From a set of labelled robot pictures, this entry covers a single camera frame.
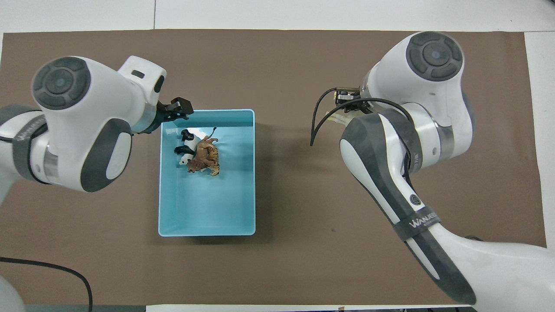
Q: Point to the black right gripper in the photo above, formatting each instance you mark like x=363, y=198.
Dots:
x=347, y=95

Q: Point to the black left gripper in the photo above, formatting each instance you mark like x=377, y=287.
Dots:
x=162, y=115

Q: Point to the black and white panda toy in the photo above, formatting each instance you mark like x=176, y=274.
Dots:
x=189, y=138

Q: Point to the brown lion toy figure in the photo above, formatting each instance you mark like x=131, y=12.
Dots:
x=203, y=151

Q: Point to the orange striped tiger toy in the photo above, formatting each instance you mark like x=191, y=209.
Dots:
x=214, y=165

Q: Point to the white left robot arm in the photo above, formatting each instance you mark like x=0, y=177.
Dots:
x=86, y=108

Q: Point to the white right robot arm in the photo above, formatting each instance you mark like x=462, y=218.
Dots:
x=433, y=108

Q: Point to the light blue plastic storage box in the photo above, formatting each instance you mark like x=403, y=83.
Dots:
x=208, y=203

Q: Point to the brown paper table mat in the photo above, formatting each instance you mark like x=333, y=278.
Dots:
x=282, y=65

